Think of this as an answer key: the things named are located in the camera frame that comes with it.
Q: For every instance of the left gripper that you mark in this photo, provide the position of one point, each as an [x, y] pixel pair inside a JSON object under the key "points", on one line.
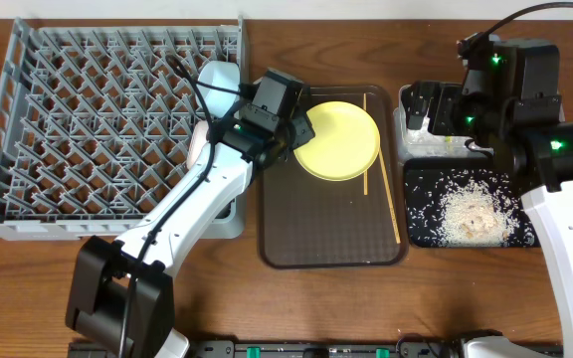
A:
{"points": [[299, 128]]}

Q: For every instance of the yellow plate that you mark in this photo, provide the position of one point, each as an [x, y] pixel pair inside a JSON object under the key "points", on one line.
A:
{"points": [[346, 142]]}

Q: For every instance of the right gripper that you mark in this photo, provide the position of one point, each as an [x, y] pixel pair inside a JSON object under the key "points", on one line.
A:
{"points": [[445, 96]]}

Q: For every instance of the brown serving tray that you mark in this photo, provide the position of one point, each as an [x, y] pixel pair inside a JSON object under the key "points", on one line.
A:
{"points": [[309, 223]]}

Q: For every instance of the spilled rice pile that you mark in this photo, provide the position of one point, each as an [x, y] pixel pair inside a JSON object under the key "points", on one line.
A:
{"points": [[475, 214]]}

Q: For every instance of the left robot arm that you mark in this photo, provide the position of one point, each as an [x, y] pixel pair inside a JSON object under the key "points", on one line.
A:
{"points": [[122, 291]]}

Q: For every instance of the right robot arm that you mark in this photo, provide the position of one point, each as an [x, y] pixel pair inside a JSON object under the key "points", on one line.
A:
{"points": [[488, 162]]}

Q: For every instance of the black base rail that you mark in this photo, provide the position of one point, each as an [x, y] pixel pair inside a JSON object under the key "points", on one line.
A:
{"points": [[229, 349]]}

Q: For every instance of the light blue bowl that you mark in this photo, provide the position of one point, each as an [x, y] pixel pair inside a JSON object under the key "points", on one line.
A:
{"points": [[218, 83]]}

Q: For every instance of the white bowl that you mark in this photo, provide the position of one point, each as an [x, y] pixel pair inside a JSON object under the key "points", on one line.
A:
{"points": [[198, 140]]}

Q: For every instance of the clear plastic bin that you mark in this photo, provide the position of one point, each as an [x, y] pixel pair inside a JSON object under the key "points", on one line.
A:
{"points": [[424, 144]]}

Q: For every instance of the black waste tray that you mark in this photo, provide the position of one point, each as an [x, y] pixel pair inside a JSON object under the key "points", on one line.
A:
{"points": [[416, 199]]}

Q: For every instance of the wooden chopstick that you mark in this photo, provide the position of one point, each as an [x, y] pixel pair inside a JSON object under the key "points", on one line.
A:
{"points": [[389, 196], [365, 173]]}

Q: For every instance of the grey dish rack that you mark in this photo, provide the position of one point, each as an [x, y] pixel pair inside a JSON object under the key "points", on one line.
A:
{"points": [[94, 126]]}

